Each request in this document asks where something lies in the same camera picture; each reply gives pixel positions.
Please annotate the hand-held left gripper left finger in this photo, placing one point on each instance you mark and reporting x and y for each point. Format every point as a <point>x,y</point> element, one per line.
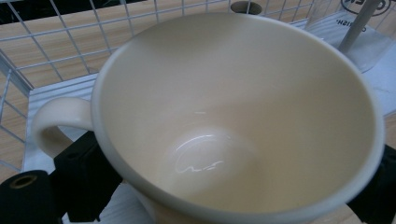
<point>84,180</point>

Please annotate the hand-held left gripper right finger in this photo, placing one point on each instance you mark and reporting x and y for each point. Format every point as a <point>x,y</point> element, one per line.
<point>378,193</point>

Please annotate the cream ceramic cup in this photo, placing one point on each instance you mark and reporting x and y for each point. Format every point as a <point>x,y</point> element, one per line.
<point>236,124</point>

